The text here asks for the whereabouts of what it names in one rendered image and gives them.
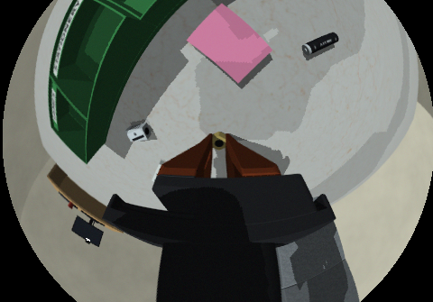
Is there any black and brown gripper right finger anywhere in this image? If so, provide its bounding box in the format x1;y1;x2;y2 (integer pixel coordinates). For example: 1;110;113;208
226;133;281;178

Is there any black battery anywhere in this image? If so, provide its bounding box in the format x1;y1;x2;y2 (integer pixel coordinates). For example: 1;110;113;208
302;32;339;55

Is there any brass hex nut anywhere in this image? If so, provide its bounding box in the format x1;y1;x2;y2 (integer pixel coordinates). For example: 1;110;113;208
212;132;226;151

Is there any green rack of bins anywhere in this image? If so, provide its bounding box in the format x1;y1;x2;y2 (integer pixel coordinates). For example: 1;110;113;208
48;0;188;164

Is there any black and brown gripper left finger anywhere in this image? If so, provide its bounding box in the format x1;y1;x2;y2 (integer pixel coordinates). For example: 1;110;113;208
157;133;213;178

